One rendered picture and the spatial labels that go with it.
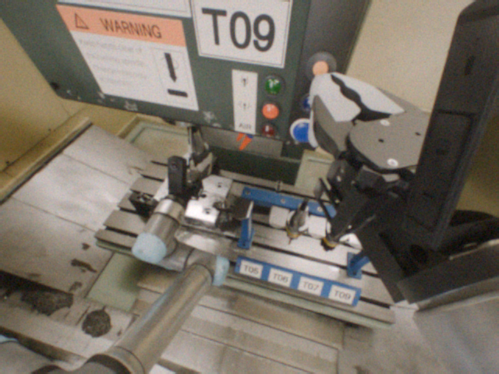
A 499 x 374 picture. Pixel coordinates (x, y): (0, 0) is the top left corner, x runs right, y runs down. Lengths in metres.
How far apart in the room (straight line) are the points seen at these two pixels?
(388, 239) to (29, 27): 0.48
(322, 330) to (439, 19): 1.36
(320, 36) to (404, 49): 1.15
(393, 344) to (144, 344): 0.91
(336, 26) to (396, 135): 0.12
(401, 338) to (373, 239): 0.96
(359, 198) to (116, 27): 0.32
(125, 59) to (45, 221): 1.23
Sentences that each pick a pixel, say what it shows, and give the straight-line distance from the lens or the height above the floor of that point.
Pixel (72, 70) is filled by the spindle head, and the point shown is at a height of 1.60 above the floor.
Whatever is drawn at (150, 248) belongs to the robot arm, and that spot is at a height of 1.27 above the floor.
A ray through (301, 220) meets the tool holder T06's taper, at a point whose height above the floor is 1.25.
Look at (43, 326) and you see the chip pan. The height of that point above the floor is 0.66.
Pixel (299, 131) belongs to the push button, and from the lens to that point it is 0.31.
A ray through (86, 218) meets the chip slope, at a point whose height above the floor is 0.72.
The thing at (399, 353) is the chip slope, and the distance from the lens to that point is 1.14.
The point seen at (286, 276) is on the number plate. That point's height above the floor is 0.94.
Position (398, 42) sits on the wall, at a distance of 1.39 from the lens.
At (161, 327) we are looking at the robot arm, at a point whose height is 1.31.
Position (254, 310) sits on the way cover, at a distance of 1.01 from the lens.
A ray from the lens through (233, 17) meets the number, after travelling 0.28.
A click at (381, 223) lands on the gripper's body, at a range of 0.19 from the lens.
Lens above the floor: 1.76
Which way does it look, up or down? 54 degrees down
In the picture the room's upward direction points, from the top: 2 degrees clockwise
